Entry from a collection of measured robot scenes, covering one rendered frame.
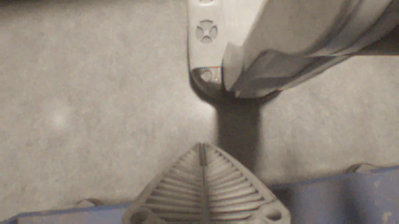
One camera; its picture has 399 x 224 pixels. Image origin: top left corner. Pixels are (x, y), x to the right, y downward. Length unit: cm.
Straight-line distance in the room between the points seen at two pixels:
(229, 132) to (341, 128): 65
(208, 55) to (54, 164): 103
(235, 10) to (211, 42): 18
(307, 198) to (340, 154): 52
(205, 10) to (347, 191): 84
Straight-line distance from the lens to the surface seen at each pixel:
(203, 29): 67
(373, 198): 84
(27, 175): 130
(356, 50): 25
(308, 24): 21
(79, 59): 123
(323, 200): 72
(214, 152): 16
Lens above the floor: 84
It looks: 78 degrees down
